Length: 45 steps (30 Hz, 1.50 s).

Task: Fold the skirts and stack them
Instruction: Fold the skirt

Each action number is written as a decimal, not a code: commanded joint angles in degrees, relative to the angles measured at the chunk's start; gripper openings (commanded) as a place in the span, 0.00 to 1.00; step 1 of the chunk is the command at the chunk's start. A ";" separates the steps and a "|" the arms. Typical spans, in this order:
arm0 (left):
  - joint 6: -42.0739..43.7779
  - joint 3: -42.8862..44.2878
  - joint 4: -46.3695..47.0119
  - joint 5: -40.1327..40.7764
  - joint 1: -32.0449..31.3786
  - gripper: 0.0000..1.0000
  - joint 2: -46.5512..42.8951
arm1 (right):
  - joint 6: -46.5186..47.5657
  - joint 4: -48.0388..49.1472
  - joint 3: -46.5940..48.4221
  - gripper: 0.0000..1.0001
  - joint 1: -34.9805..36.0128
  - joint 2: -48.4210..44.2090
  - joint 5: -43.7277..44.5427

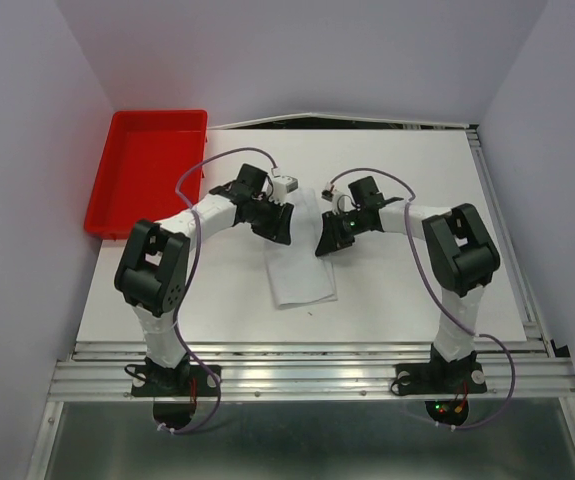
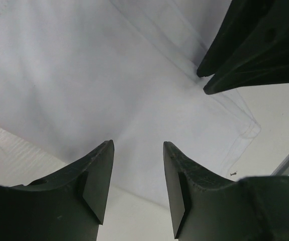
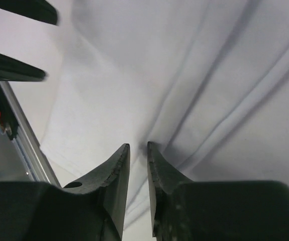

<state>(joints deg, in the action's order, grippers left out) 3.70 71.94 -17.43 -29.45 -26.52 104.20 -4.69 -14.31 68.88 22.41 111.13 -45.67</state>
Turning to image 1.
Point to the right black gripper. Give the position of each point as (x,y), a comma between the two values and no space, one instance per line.
(331,237)

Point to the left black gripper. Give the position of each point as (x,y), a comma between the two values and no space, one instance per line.
(277,231)

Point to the white fabric skirt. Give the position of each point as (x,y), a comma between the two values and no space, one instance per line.
(297,277)

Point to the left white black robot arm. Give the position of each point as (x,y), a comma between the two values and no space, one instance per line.
(154,273)

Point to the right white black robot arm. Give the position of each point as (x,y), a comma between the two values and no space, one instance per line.
(463,259)

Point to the red plastic tray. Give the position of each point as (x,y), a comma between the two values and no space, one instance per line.
(145,153)

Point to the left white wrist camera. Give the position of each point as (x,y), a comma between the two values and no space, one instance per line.
(281,186)

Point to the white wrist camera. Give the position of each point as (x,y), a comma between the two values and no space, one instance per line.
(281,186)
(335,197)

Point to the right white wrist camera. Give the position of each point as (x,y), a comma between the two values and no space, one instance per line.
(335,197)

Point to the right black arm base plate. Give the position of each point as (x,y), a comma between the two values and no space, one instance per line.
(436,379)

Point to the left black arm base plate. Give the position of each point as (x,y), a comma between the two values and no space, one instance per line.
(189,380)

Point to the aluminium front rail frame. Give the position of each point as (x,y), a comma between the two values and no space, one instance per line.
(309,371)

